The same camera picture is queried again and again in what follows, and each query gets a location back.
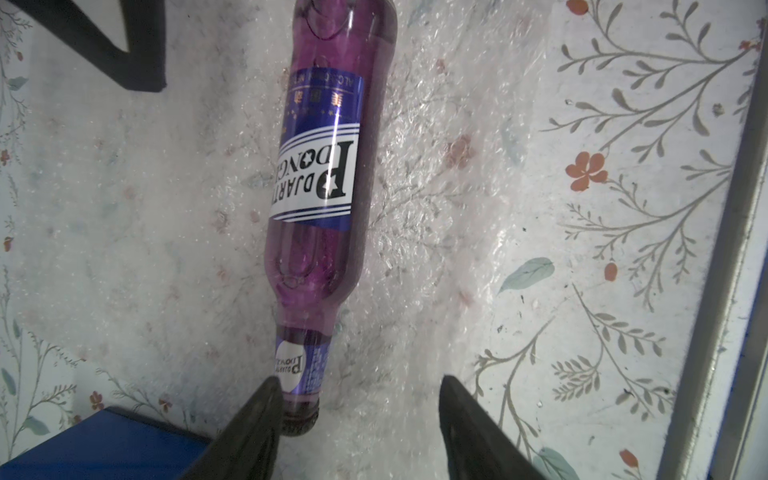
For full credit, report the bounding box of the purple glass bottle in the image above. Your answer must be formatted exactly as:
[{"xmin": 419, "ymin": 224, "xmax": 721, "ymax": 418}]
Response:
[{"xmin": 264, "ymin": 1, "xmax": 398, "ymax": 436}]

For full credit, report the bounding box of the blue tape dispenser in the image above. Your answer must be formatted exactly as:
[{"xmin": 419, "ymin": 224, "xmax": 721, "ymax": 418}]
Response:
[{"xmin": 1, "ymin": 407, "xmax": 211, "ymax": 479}]

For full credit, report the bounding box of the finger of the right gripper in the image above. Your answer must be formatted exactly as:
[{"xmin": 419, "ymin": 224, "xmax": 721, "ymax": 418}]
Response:
[{"xmin": 5, "ymin": 0, "xmax": 168, "ymax": 93}]

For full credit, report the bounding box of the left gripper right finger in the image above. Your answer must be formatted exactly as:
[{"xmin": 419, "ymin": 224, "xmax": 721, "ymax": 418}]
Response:
[{"xmin": 439, "ymin": 375, "xmax": 531, "ymax": 479}]

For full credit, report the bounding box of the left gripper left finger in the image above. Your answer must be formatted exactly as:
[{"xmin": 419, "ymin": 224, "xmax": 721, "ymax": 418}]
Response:
[{"xmin": 181, "ymin": 376, "xmax": 283, "ymax": 480}]

